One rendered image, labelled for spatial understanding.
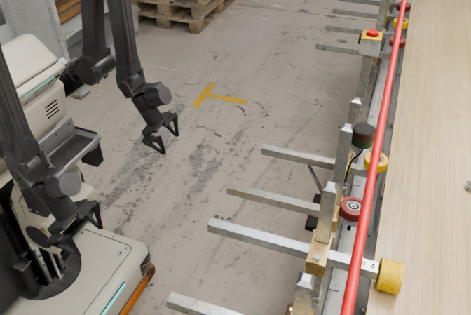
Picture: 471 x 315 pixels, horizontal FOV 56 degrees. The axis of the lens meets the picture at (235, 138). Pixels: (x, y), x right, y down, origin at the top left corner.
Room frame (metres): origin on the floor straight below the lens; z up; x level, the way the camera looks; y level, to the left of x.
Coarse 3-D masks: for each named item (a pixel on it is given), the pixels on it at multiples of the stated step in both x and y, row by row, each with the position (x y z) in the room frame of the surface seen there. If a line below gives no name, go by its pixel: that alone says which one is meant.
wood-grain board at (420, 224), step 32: (416, 0) 2.64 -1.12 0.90; (448, 0) 2.64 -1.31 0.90; (416, 32) 2.19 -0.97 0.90; (448, 32) 2.18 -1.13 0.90; (416, 64) 1.84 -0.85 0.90; (448, 64) 1.84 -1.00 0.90; (416, 96) 1.57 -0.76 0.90; (448, 96) 1.56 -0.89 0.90; (416, 128) 1.34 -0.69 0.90; (448, 128) 1.34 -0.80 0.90; (416, 160) 1.16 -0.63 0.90; (448, 160) 1.16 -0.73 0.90; (384, 192) 1.01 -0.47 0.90; (416, 192) 1.00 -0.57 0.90; (448, 192) 1.00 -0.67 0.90; (384, 224) 0.87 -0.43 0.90; (416, 224) 0.87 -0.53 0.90; (448, 224) 0.87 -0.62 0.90; (384, 256) 0.76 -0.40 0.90; (416, 256) 0.76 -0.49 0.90; (448, 256) 0.76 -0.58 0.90; (416, 288) 0.66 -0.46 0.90; (448, 288) 0.66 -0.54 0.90
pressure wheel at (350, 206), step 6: (348, 198) 0.98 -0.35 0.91; (354, 198) 0.98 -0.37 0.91; (342, 204) 0.95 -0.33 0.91; (348, 204) 0.95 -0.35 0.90; (354, 204) 0.95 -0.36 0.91; (360, 204) 0.95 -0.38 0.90; (342, 210) 0.93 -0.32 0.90; (348, 210) 0.92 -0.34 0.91; (354, 210) 0.93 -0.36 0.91; (342, 216) 0.93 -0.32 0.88; (348, 216) 0.91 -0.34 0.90; (354, 216) 0.91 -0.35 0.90; (348, 228) 0.94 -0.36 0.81
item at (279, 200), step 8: (232, 184) 1.10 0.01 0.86; (232, 192) 1.07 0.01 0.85; (240, 192) 1.06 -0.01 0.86; (248, 192) 1.06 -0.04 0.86; (256, 192) 1.06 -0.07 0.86; (264, 192) 1.05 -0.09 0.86; (256, 200) 1.04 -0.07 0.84; (264, 200) 1.03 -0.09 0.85; (272, 200) 1.02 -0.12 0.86; (280, 200) 1.02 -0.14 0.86; (288, 200) 1.02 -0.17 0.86; (296, 200) 1.02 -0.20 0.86; (288, 208) 1.00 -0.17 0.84; (296, 208) 0.99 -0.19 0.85; (304, 208) 0.98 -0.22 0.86; (312, 208) 0.98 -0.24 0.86; (352, 224) 0.93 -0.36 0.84
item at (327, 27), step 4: (328, 24) 2.48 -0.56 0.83; (328, 28) 2.46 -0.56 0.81; (332, 28) 2.45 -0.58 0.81; (336, 28) 2.44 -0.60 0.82; (340, 28) 2.44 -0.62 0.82; (344, 28) 2.43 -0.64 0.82; (348, 28) 2.42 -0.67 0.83; (352, 28) 2.42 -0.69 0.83; (356, 28) 2.42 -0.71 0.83; (360, 28) 2.42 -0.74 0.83; (344, 32) 2.43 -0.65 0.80; (348, 32) 2.42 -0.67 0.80; (352, 32) 2.41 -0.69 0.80; (356, 32) 2.40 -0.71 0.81; (360, 32) 2.39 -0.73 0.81; (384, 32) 2.36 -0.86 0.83; (388, 32) 2.35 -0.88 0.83; (392, 32) 2.35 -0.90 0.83; (384, 36) 2.35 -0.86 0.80; (388, 36) 2.34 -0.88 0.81
